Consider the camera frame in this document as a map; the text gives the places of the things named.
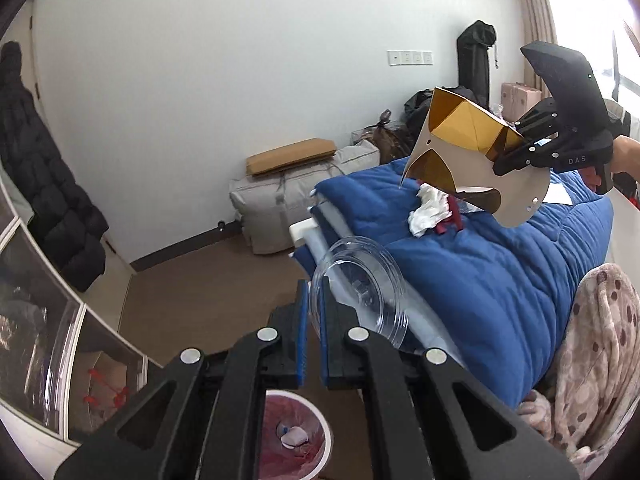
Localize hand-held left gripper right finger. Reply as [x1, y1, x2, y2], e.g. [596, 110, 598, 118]
[320, 277, 581, 480]

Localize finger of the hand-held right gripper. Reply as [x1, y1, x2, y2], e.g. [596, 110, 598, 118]
[492, 135, 563, 177]
[515, 99, 560, 142]

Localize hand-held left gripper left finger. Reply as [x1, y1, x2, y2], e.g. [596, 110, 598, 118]
[52, 280, 309, 480]

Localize gold paper box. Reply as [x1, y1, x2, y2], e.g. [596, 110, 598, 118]
[400, 86, 552, 229]

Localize trash bin with pink bag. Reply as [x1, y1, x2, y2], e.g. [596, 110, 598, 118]
[262, 389, 333, 480]

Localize person's right hand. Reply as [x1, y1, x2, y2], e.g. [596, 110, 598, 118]
[611, 136, 640, 196]

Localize long white tag card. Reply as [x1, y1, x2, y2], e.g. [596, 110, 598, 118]
[542, 184, 573, 207]

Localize window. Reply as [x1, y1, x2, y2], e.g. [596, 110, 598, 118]
[550, 0, 640, 136]

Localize tall black bag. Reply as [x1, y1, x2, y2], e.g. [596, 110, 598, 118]
[456, 20, 501, 108]

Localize beige curtain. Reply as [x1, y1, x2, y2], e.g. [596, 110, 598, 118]
[520, 0, 558, 56]

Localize crumpled white tissue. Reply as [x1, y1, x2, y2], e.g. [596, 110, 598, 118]
[407, 183, 453, 237]

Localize black duffel bag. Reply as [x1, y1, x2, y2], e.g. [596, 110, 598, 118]
[403, 87, 481, 128]

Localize blue quilt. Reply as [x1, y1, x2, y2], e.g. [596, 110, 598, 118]
[315, 162, 615, 408]

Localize grey storage bag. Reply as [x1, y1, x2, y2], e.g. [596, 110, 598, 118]
[229, 139, 382, 256]

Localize brown plastic bag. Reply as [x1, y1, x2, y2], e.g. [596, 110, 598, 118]
[352, 109, 418, 166]

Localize flat cardboard box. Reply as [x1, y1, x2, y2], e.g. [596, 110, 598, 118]
[245, 137, 337, 177]

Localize pink polka dot blanket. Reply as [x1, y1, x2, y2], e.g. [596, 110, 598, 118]
[517, 262, 640, 480]

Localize glass door cabinet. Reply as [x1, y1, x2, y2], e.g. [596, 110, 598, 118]
[0, 160, 166, 461]

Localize black puffer jacket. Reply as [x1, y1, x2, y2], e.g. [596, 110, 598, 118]
[0, 41, 110, 293]

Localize white wall switch panel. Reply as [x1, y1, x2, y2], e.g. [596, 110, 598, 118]
[387, 50, 434, 67]

